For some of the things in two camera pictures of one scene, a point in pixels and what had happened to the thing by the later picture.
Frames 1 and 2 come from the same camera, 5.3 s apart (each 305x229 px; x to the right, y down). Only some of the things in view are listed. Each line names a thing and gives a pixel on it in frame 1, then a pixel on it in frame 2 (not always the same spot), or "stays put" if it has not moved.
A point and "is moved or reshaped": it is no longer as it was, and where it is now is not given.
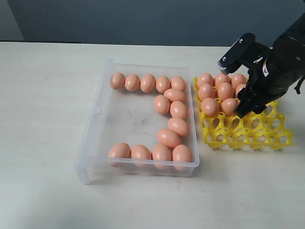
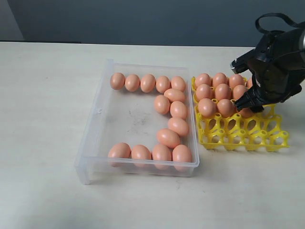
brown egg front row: x=141 y=155 stays put
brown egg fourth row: x=225 y=90 is moved or reshaped
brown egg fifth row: x=167 y=137 stays put
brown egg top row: x=147 y=83 stays put
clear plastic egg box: x=142 y=124 stays put
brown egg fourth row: x=238 y=87 is moved or reshaped
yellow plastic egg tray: x=266 y=130 stays put
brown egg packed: x=221 y=78 is moved or reshaped
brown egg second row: x=173 y=94 stays put
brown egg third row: x=206 y=90 is moved or reshaped
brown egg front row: x=119 y=150 is moved or reshaped
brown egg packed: x=237 y=79 stays put
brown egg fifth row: x=209 y=106 is moved or reshaped
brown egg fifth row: x=229 y=106 is moved or reshaped
